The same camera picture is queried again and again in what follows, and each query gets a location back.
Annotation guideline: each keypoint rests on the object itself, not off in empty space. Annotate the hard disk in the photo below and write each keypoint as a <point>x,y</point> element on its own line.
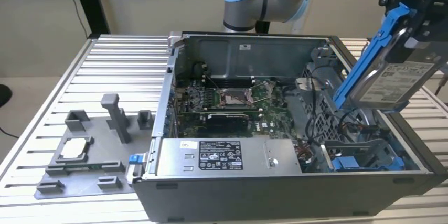
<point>395,82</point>

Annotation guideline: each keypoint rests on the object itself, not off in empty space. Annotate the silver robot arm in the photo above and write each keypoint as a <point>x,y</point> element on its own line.
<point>244,11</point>

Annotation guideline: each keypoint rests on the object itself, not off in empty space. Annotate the metal disk bay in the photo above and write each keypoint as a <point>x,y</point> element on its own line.
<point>349,145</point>

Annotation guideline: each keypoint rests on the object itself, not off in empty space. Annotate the empty blue disk carrier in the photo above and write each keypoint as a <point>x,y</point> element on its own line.
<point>344,162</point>

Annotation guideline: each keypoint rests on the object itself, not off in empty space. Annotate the grey perforated drive cage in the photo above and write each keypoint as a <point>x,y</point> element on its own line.
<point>315,124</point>

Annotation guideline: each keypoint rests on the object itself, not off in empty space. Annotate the green motherboard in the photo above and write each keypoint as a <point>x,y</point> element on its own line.
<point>272,119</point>

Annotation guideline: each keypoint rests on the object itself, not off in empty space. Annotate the black RAM slot bank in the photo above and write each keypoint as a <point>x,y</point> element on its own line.
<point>231,78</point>

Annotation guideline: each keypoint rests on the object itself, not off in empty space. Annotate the CPU socket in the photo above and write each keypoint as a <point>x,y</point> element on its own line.
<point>231,99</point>

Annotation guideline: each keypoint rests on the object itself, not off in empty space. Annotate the black graphics card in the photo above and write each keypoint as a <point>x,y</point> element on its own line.
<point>227,121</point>

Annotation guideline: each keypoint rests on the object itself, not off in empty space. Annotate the silver power supply unit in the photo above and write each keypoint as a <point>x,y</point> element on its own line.
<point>252,155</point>

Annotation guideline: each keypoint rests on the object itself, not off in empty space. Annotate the grey open PC case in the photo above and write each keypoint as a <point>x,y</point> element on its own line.
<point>244,195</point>

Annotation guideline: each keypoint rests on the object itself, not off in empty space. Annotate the blue case latch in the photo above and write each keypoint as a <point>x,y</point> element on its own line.
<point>135,159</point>

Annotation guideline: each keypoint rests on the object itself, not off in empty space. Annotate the grey parts rack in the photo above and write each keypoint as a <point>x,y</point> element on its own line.
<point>91,155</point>

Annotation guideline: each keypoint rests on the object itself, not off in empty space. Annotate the green RAM stick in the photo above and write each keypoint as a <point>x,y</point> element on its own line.
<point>92,167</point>

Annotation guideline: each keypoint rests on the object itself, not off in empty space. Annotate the silver CPU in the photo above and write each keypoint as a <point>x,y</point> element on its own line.
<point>73,148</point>

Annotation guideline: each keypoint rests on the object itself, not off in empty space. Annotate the black round base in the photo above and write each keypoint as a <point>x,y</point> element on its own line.
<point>4,95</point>

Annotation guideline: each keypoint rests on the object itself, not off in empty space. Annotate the black upright post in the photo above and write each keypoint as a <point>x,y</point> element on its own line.
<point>92,3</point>

